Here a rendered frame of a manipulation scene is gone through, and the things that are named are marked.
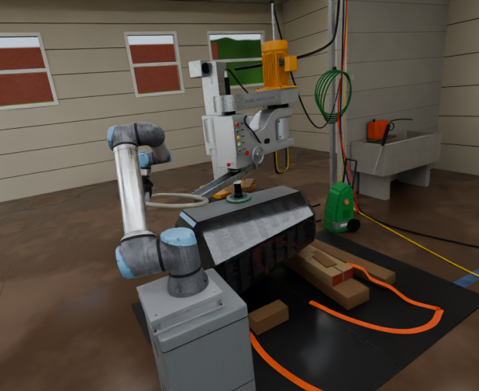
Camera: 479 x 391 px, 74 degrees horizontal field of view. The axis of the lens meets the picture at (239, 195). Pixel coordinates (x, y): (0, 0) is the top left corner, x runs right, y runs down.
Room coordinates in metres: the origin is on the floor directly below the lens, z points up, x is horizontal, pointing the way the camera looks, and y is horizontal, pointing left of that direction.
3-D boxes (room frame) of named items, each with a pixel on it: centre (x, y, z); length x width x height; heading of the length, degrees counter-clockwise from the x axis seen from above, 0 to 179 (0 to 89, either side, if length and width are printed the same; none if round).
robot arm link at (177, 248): (1.29, 0.29, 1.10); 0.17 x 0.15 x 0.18; 100
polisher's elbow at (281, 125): (3.10, -0.45, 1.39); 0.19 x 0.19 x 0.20
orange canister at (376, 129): (5.05, -2.33, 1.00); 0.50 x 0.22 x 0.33; 116
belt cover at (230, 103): (2.87, -0.23, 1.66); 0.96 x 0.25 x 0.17; 136
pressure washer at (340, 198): (3.66, -1.22, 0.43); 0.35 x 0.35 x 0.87; 14
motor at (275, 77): (3.09, -0.46, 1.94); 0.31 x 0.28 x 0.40; 46
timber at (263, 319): (2.06, -0.13, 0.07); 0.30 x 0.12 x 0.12; 118
